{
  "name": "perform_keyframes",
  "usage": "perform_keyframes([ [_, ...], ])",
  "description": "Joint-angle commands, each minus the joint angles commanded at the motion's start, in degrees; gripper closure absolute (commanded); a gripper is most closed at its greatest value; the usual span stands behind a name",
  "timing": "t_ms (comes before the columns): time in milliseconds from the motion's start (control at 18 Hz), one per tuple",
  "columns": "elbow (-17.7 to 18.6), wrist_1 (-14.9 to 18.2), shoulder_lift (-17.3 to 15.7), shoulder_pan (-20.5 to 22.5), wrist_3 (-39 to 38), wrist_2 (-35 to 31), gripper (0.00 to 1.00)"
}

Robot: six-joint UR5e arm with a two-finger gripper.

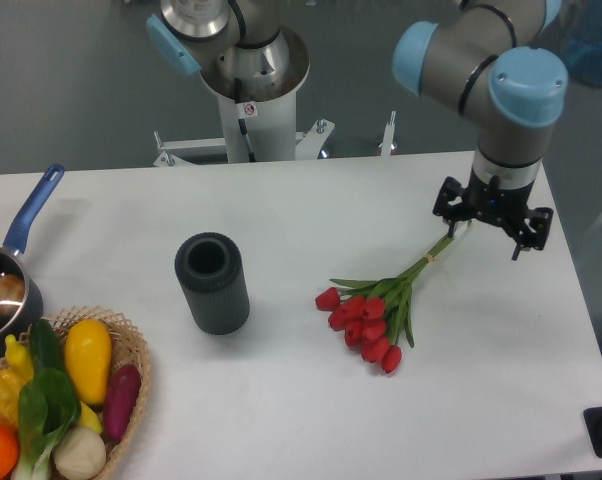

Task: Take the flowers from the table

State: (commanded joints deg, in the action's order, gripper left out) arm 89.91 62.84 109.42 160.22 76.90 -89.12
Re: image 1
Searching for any red tulip bouquet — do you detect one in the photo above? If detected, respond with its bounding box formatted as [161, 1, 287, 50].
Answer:
[314, 220, 472, 376]

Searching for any yellow banana under bok choy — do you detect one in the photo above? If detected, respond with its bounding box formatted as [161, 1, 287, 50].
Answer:
[76, 401, 103, 435]

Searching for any purple eggplant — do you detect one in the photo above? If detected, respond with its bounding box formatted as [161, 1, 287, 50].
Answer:
[103, 364, 141, 443]

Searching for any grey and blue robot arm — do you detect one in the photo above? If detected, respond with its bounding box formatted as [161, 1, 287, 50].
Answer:
[146, 1, 568, 251]

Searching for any woven wicker basket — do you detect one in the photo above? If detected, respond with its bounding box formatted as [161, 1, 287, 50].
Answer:
[0, 307, 150, 479]

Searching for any brown bun in saucepan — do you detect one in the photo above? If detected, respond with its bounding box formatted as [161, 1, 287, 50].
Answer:
[0, 274, 25, 317]

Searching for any green bok choy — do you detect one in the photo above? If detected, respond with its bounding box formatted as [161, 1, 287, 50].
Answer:
[12, 368, 80, 479]

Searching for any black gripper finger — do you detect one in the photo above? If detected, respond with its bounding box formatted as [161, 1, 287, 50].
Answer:
[433, 176, 474, 237]
[511, 207, 553, 261]

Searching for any small yellow gourd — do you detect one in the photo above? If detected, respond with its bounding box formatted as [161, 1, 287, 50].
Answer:
[5, 334, 34, 381]

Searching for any beige garlic bulb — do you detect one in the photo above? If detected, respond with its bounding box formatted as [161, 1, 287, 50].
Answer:
[53, 427, 107, 480]

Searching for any yellow squash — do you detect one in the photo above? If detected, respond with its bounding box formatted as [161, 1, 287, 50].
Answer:
[64, 318, 112, 407]

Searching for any black cable on pedestal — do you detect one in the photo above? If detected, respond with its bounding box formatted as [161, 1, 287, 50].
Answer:
[233, 77, 257, 163]

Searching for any dark grey ribbed vase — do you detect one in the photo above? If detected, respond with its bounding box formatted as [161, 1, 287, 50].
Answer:
[174, 232, 250, 335]

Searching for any yellow bell pepper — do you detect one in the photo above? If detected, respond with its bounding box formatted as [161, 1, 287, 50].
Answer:
[0, 369, 26, 429]

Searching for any blue handled saucepan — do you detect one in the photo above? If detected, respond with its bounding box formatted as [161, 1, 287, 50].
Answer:
[0, 164, 65, 357]

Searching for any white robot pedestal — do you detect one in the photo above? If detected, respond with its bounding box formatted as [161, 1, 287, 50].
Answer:
[146, 16, 335, 166]

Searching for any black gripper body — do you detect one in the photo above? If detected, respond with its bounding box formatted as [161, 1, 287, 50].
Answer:
[464, 166, 531, 228]

